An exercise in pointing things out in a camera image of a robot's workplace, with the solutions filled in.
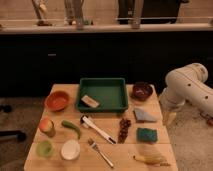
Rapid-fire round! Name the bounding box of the beige soap bar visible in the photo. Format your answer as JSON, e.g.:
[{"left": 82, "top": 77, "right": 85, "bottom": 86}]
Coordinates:
[{"left": 81, "top": 95, "right": 99, "bottom": 108}]

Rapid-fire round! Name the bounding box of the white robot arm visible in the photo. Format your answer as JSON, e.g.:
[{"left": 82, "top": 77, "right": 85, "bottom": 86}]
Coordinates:
[{"left": 159, "top": 63, "right": 213, "bottom": 126}]

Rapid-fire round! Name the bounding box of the green plastic tray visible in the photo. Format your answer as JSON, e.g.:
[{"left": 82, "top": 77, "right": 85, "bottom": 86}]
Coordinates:
[{"left": 76, "top": 78, "right": 128, "bottom": 113}]

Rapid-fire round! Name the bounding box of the green sponge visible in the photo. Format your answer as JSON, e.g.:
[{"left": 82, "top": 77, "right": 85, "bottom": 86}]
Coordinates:
[{"left": 136, "top": 128, "right": 158, "bottom": 142}]

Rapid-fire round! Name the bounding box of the light green cup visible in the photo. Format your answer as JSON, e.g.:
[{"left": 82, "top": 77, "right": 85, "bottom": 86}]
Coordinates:
[{"left": 36, "top": 140, "right": 53, "bottom": 158}]

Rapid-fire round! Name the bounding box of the silver fork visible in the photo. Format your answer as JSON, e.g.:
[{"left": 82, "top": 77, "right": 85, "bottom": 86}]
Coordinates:
[{"left": 88, "top": 138, "right": 114, "bottom": 169}]

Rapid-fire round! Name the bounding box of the orange bowl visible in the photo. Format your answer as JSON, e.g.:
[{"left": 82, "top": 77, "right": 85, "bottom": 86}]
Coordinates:
[{"left": 44, "top": 91, "right": 69, "bottom": 111}]

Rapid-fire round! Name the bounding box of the green chili pepper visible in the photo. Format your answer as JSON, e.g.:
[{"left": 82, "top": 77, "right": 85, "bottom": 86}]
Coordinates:
[{"left": 61, "top": 120, "right": 81, "bottom": 139}]

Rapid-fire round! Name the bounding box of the yellow corn cob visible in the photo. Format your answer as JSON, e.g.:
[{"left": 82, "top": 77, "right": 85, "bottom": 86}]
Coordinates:
[{"left": 133, "top": 144, "right": 170, "bottom": 166}]

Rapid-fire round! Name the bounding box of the white handled peeler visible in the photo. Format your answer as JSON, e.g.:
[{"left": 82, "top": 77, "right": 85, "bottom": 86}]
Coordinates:
[{"left": 80, "top": 115, "right": 117, "bottom": 144}]

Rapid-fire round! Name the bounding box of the orange green cup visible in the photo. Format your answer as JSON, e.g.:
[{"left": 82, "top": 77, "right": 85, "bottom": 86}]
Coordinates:
[{"left": 39, "top": 118, "right": 56, "bottom": 137}]

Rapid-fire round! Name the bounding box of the purple grape bunch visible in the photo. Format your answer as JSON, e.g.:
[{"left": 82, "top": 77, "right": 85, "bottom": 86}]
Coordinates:
[{"left": 118, "top": 118, "right": 131, "bottom": 143}]

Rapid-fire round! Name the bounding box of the black office chair base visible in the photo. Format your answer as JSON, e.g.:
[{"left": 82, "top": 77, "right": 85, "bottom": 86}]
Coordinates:
[{"left": 0, "top": 105, "right": 27, "bottom": 142}]

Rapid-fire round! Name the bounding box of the dark red bowl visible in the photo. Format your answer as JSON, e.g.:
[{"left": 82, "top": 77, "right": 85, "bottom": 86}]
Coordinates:
[{"left": 132, "top": 82, "right": 153, "bottom": 101}]

